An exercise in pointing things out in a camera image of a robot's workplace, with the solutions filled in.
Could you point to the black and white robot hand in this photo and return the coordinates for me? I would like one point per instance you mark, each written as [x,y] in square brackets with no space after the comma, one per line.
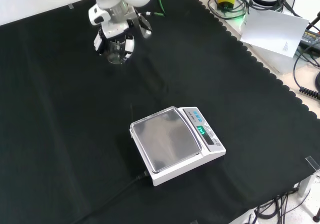
[113,29]

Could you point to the clear glass beaker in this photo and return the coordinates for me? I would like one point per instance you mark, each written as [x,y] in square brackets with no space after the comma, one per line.
[115,55]

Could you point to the white electronic balance steel pan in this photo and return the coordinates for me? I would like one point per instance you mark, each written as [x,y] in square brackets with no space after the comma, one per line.
[165,139]

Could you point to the small grey tape strip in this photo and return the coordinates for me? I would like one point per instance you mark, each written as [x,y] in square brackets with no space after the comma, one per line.
[71,6]

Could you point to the black bench cloth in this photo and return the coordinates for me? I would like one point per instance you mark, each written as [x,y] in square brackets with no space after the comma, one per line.
[62,109]

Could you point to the pale white board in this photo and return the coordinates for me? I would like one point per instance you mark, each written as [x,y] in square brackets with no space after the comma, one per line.
[272,29]

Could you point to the black power adapter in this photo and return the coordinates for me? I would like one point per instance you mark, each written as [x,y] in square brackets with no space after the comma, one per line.
[311,38]

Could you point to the metal bench leg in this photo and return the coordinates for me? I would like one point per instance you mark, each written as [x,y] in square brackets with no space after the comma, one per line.
[306,185]

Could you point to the clear plastic bracket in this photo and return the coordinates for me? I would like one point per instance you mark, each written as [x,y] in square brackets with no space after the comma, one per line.
[312,162]

